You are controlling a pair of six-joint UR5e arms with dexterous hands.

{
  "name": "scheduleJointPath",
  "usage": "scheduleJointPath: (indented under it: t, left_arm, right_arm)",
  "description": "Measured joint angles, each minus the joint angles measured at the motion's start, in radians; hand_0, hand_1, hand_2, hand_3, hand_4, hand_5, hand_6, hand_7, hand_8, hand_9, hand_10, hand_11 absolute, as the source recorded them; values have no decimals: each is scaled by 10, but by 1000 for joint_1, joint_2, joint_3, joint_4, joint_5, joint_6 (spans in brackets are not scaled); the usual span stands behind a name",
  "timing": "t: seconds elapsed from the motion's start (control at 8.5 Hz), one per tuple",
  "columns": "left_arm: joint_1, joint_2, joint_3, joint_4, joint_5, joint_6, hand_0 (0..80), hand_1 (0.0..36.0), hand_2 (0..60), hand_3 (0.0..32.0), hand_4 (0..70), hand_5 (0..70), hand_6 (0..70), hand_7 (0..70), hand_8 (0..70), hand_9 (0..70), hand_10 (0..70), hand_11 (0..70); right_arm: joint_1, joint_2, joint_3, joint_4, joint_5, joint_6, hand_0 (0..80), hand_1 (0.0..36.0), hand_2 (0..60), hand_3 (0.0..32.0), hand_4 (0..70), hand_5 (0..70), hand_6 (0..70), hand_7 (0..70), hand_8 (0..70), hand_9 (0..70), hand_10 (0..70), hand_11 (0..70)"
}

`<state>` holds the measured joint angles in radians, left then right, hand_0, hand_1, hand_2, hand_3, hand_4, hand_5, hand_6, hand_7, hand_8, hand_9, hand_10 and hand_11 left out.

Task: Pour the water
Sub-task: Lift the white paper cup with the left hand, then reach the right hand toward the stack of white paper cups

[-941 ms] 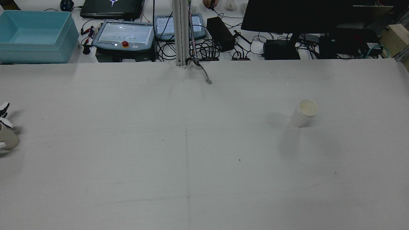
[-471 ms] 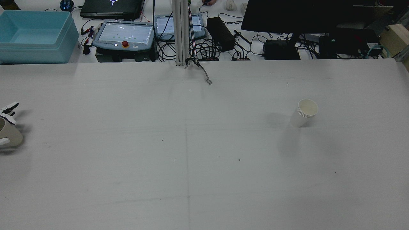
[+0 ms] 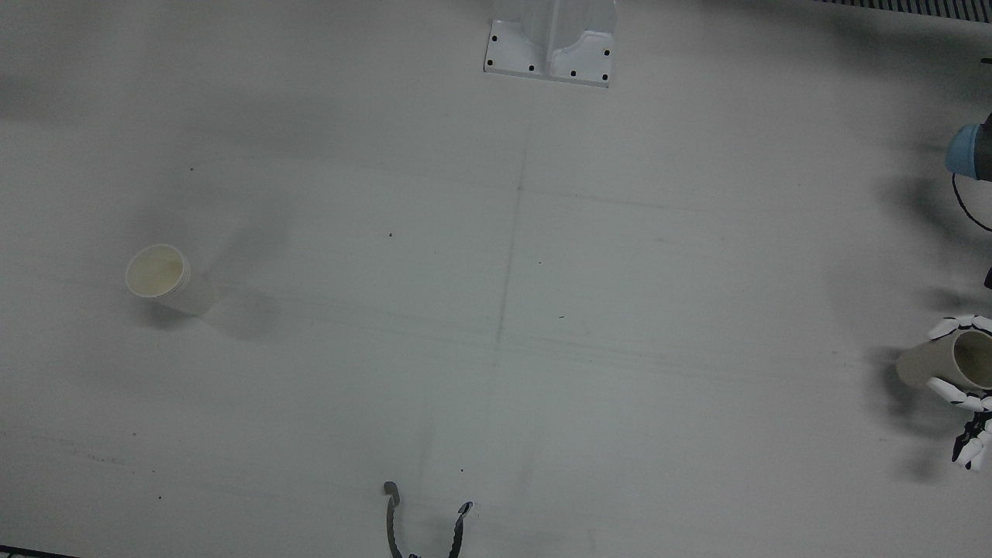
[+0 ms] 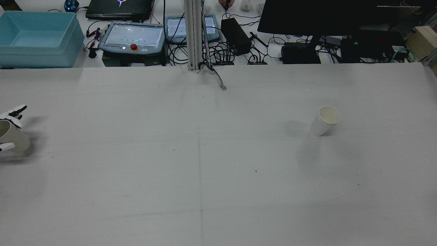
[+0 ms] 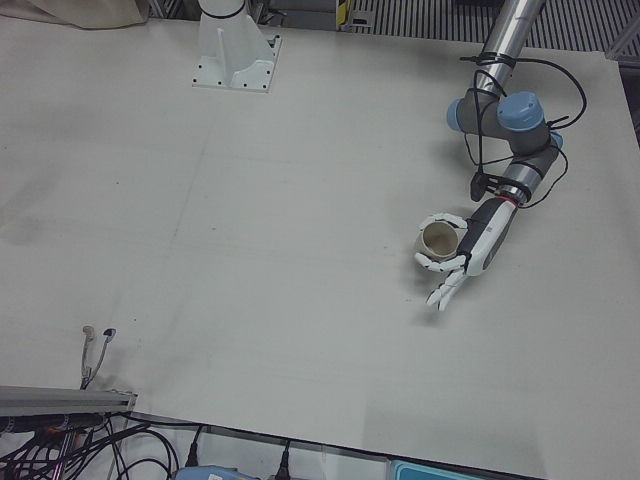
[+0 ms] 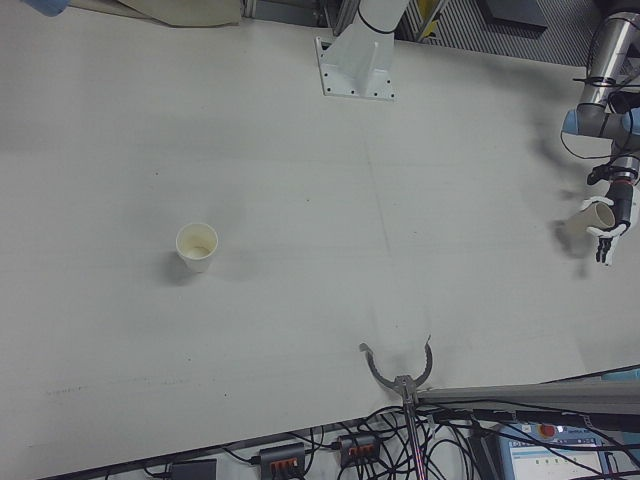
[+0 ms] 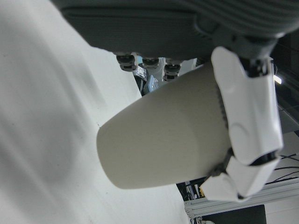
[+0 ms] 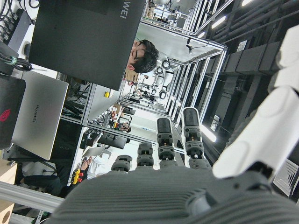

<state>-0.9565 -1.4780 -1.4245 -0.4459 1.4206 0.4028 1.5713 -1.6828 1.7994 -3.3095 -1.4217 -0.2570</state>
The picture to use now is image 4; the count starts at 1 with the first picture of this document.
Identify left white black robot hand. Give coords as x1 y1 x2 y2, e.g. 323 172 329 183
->
0 104 28 153

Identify beige paper cup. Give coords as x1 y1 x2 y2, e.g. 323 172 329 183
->
0 120 31 154

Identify white paper cups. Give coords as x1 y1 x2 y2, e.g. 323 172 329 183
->
309 106 340 137

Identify light blue plastic bin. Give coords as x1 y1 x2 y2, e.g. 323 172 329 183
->
0 11 85 68

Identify red black clip leads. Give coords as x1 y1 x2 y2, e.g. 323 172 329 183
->
86 27 103 49

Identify black box under pendant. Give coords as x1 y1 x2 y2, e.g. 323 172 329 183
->
101 51 168 67

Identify grey teach pendant red button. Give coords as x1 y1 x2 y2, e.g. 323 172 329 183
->
165 14 221 44
99 22 166 56

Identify black laptop with logo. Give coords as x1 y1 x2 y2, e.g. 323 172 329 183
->
85 0 155 22

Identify black power brick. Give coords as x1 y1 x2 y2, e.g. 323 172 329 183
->
221 17 252 56

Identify black monitor stand base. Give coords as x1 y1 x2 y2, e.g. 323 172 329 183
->
281 36 322 65

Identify black computer monitor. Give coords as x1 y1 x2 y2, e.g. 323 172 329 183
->
257 0 437 37

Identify black electronics box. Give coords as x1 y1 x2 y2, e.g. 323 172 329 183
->
340 30 407 63

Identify light wooden box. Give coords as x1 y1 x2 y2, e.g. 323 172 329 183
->
405 26 437 62

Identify aluminium extrusion post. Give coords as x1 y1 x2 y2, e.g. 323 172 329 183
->
183 0 205 71

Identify teal cable loop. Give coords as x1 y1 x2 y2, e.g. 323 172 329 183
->
391 47 416 63

